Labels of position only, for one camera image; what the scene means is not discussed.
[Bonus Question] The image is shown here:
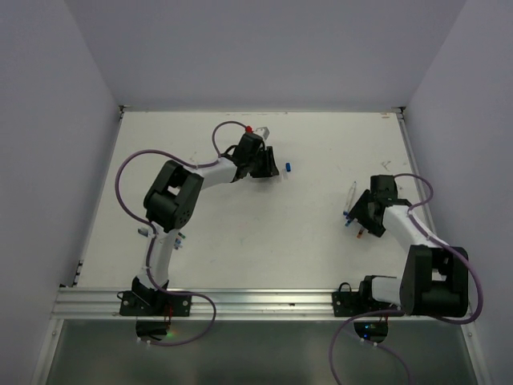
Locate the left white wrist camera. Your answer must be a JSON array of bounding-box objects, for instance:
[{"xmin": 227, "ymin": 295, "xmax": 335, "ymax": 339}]
[{"xmin": 253, "ymin": 127, "xmax": 270, "ymax": 140}]

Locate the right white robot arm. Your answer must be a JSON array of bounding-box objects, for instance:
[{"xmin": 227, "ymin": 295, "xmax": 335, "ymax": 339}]
[{"xmin": 347, "ymin": 175, "xmax": 468, "ymax": 318}]

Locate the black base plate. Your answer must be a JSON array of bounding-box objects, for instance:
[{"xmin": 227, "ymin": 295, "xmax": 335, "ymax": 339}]
[
  {"xmin": 116, "ymin": 290, "xmax": 192, "ymax": 318},
  {"xmin": 331, "ymin": 291, "xmax": 398, "ymax": 318}
]

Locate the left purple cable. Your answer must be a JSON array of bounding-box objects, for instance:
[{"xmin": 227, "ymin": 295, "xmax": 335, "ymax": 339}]
[{"xmin": 115, "ymin": 120, "xmax": 253, "ymax": 348}]

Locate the aluminium front rail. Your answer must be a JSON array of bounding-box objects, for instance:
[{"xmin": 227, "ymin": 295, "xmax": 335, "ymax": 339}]
[{"xmin": 51, "ymin": 286, "xmax": 476, "ymax": 324}]

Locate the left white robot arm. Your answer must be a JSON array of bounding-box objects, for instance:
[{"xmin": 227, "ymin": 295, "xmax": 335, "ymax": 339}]
[{"xmin": 131, "ymin": 130, "xmax": 279, "ymax": 315}]

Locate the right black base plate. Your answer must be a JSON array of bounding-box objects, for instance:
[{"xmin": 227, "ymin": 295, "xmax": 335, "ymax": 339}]
[{"xmin": 331, "ymin": 291, "xmax": 398, "ymax": 318}]

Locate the aluminium right side rail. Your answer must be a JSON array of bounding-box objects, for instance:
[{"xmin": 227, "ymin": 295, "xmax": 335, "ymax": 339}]
[{"xmin": 394, "ymin": 106, "xmax": 454, "ymax": 288}]

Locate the aluminium rail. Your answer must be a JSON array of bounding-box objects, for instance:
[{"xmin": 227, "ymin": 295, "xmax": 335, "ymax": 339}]
[
  {"xmin": 394, "ymin": 106, "xmax": 454, "ymax": 288},
  {"xmin": 51, "ymin": 286, "xmax": 476, "ymax": 324}
]

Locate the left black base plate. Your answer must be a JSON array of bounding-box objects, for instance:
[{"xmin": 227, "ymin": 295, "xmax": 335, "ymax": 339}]
[{"xmin": 116, "ymin": 290, "xmax": 192, "ymax": 318}]

